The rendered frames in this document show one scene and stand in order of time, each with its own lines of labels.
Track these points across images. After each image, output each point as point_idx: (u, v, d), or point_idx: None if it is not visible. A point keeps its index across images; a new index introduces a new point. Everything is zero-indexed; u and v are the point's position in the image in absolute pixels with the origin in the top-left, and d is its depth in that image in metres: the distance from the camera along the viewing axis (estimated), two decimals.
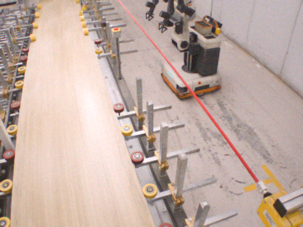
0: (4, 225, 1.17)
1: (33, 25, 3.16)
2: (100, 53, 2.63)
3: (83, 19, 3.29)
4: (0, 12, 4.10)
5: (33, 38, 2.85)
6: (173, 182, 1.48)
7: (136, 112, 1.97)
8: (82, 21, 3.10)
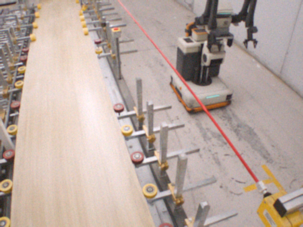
0: (4, 225, 1.17)
1: (33, 25, 3.16)
2: (100, 53, 2.63)
3: (83, 19, 3.29)
4: (0, 12, 4.10)
5: (33, 38, 2.85)
6: (173, 182, 1.48)
7: (136, 112, 1.97)
8: (82, 21, 3.10)
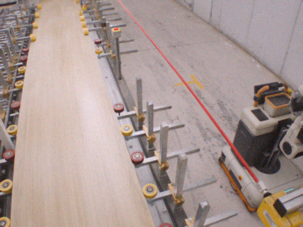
0: (4, 225, 1.17)
1: (33, 25, 3.16)
2: (100, 53, 2.63)
3: (83, 19, 3.29)
4: (0, 12, 4.10)
5: (33, 38, 2.85)
6: (173, 182, 1.48)
7: (136, 112, 1.97)
8: (82, 21, 3.10)
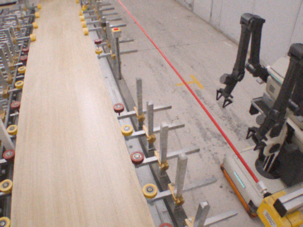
0: (4, 225, 1.17)
1: (33, 25, 3.16)
2: (100, 53, 2.63)
3: (83, 19, 3.29)
4: (0, 12, 4.10)
5: (33, 38, 2.85)
6: (173, 182, 1.48)
7: (136, 112, 1.97)
8: (82, 21, 3.10)
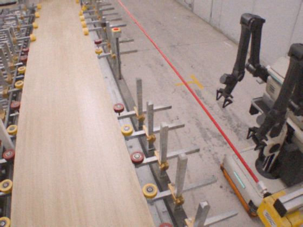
0: (4, 225, 1.17)
1: (33, 25, 3.16)
2: (100, 53, 2.63)
3: (83, 19, 3.29)
4: (0, 12, 4.10)
5: (33, 38, 2.85)
6: (173, 182, 1.48)
7: (136, 112, 1.97)
8: (82, 21, 3.10)
